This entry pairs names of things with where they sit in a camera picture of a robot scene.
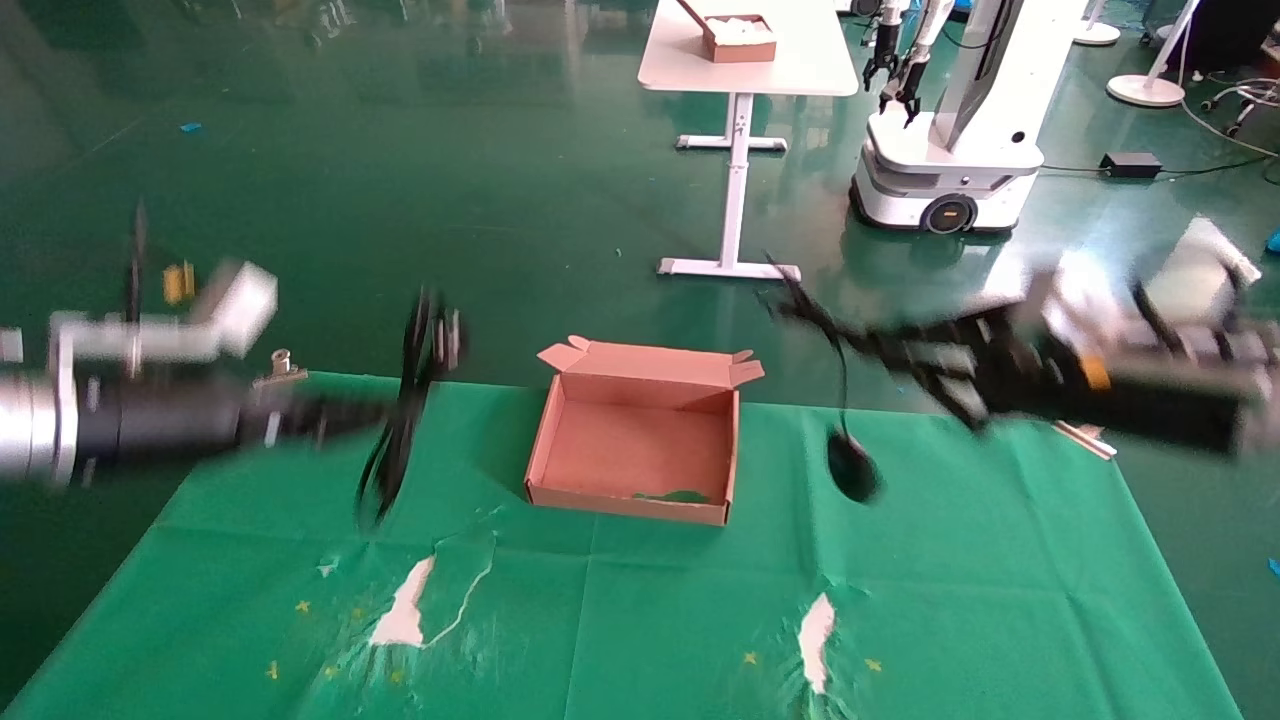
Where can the office chair base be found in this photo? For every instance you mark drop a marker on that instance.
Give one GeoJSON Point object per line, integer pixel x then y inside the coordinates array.
{"type": "Point", "coordinates": [1245, 95]}

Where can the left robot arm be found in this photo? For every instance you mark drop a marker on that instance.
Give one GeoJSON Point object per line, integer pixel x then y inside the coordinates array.
{"type": "Point", "coordinates": [30, 425]}

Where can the torn green tablecloth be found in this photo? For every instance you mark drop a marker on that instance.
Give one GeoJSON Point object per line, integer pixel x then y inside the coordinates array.
{"type": "Point", "coordinates": [650, 600]}

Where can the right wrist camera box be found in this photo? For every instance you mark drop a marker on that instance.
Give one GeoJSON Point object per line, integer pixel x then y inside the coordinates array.
{"type": "Point", "coordinates": [1200, 270]}

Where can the open brown cardboard box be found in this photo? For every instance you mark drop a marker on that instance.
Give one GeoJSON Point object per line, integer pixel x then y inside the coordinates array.
{"type": "Point", "coordinates": [630, 450]}

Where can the small black robot gripper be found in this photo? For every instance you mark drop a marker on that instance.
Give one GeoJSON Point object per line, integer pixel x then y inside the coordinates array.
{"type": "Point", "coordinates": [880, 65]}
{"type": "Point", "coordinates": [905, 90]}

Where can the small brown cardboard box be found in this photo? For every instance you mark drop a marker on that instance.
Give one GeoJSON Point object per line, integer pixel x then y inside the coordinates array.
{"type": "Point", "coordinates": [740, 50]}

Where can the dark cabinet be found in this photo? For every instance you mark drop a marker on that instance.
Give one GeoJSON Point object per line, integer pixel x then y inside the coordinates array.
{"type": "Point", "coordinates": [1230, 30]}

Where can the white fan stand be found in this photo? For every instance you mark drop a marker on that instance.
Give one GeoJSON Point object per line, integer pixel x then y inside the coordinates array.
{"type": "Point", "coordinates": [1097, 33]}
{"type": "Point", "coordinates": [1145, 90]}

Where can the white packing material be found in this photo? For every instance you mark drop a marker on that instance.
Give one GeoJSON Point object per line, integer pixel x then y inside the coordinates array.
{"type": "Point", "coordinates": [740, 28]}

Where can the black power adapter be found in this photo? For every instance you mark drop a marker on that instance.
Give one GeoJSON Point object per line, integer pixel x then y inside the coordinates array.
{"type": "Point", "coordinates": [1130, 165]}

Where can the black computer mouse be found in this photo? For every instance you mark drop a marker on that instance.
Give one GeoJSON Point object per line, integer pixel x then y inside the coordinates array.
{"type": "Point", "coordinates": [853, 468]}

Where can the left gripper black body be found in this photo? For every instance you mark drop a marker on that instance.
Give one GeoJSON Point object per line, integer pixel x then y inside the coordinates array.
{"type": "Point", "coordinates": [160, 420]}

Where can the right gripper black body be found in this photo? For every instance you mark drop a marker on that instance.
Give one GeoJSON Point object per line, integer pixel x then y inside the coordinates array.
{"type": "Point", "coordinates": [1120, 400]}

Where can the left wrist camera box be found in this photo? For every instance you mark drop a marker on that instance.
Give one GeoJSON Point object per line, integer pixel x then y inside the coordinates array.
{"type": "Point", "coordinates": [235, 300]}

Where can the white wheeled robot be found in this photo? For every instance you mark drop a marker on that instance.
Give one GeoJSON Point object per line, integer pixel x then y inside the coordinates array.
{"type": "Point", "coordinates": [950, 150]}

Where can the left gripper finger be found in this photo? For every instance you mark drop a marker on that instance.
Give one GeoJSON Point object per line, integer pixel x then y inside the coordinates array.
{"type": "Point", "coordinates": [350, 406]}
{"type": "Point", "coordinates": [350, 430]}

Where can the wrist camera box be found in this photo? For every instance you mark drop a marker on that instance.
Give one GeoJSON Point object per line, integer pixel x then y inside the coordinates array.
{"type": "Point", "coordinates": [235, 300]}
{"type": "Point", "coordinates": [1200, 270]}

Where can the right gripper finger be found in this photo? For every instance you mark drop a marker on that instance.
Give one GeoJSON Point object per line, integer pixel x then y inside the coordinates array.
{"type": "Point", "coordinates": [950, 395]}
{"type": "Point", "coordinates": [900, 345]}

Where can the white table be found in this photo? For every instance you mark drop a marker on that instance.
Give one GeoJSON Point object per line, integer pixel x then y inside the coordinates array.
{"type": "Point", "coordinates": [800, 60]}

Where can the metal binder clip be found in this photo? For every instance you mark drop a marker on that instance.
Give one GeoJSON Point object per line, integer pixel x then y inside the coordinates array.
{"type": "Point", "coordinates": [280, 372]}
{"type": "Point", "coordinates": [1085, 437]}

